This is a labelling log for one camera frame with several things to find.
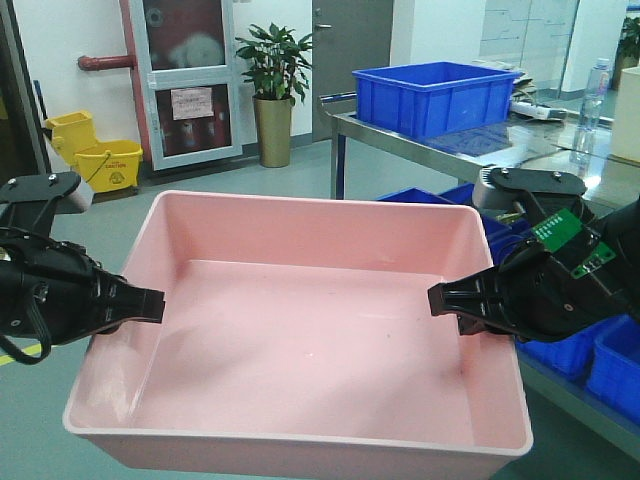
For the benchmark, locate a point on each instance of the yellow mop bucket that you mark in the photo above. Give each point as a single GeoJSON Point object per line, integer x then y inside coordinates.
{"type": "Point", "coordinates": [106, 166]}

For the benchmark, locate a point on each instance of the pink plastic bin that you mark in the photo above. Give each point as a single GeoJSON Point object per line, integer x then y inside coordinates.
{"type": "Point", "coordinates": [297, 341]}

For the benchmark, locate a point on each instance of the green circuit board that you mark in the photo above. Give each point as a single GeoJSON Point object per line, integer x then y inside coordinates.
{"type": "Point", "coordinates": [570, 240]}

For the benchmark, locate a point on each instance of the grey door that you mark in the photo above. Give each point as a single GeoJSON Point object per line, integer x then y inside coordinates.
{"type": "Point", "coordinates": [347, 36]}

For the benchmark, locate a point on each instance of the blue bin lower right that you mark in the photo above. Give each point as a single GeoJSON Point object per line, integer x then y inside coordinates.
{"type": "Point", "coordinates": [614, 377]}

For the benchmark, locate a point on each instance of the clear water bottle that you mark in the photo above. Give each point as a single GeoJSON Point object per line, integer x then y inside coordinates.
{"type": "Point", "coordinates": [589, 115]}

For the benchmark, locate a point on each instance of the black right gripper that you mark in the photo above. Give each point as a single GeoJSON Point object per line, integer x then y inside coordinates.
{"type": "Point", "coordinates": [543, 296]}

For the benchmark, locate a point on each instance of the blue plastic bin on table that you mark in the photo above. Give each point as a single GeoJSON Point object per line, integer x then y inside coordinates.
{"type": "Point", "coordinates": [422, 101]}

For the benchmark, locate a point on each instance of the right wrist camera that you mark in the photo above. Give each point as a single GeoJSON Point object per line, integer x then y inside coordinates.
{"type": "Point", "coordinates": [537, 194]}

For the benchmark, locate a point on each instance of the red wall pipe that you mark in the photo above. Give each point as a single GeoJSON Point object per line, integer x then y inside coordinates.
{"type": "Point", "coordinates": [89, 63]}

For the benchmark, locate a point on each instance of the fire hose cabinet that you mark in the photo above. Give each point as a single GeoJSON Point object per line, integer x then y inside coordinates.
{"type": "Point", "coordinates": [184, 80]}

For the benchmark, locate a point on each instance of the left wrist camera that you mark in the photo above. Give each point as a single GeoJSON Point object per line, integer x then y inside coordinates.
{"type": "Point", "coordinates": [30, 203]}

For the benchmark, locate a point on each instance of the blue bin lower shelf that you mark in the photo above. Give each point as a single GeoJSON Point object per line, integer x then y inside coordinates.
{"type": "Point", "coordinates": [572, 357]}

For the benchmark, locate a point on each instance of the stainless steel table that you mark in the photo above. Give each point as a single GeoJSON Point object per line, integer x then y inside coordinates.
{"type": "Point", "coordinates": [521, 143]}

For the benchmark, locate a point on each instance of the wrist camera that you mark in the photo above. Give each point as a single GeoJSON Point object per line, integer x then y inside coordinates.
{"type": "Point", "coordinates": [30, 203]}
{"type": "Point", "coordinates": [537, 194]}

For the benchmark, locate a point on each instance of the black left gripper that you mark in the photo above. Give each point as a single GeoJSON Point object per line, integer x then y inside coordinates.
{"type": "Point", "coordinates": [54, 293]}

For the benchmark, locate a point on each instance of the plant in gold pot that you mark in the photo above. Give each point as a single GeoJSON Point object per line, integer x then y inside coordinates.
{"type": "Point", "coordinates": [277, 69]}

